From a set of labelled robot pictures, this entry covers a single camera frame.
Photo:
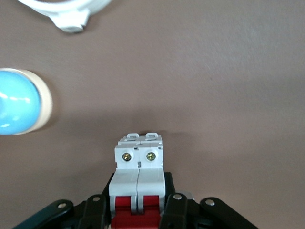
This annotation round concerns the small white arched bracket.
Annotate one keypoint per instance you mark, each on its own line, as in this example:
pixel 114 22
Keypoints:
pixel 71 21

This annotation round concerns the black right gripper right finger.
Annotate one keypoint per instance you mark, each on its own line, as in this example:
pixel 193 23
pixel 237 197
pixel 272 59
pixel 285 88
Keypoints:
pixel 181 214

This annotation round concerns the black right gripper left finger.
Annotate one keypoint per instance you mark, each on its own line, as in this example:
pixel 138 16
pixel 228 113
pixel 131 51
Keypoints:
pixel 93 214

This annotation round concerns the grey circuit breaker red switch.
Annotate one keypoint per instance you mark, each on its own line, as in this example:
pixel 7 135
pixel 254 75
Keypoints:
pixel 137 181

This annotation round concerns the blue dome beige base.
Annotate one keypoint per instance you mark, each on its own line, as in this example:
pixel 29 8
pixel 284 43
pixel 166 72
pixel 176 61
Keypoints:
pixel 19 101

